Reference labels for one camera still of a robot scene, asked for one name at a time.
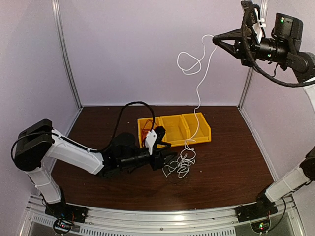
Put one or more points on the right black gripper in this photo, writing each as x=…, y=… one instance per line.
x=237, y=49

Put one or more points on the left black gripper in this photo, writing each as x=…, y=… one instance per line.
x=159, y=161

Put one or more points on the yellow three-compartment bin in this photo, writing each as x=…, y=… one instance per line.
x=181, y=127

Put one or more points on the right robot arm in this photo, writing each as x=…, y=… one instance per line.
x=280, y=102

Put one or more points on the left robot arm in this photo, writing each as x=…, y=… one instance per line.
x=42, y=140

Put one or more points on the right circuit board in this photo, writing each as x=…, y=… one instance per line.
x=260, y=227

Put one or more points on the circuit board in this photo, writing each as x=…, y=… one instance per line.
x=260, y=227
x=62, y=227

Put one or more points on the left circuit board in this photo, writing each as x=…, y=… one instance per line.
x=62, y=227

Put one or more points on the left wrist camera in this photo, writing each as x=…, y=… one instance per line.
x=153, y=137

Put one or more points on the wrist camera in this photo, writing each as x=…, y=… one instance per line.
x=153, y=137
x=254, y=27

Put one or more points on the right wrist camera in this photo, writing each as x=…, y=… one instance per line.
x=254, y=27

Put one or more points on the right aluminium frame post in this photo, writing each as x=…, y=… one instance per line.
x=249, y=61

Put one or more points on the aluminium frame post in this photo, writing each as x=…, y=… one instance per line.
x=249, y=61
x=64, y=53

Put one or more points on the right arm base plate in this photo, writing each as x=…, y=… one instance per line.
x=253, y=211

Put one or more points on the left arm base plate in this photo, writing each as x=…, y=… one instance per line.
x=70, y=213

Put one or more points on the aluminium front rail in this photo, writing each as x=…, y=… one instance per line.
x=220, y=221

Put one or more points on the left aluminium frame post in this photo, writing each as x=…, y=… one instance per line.
x=64, y=53

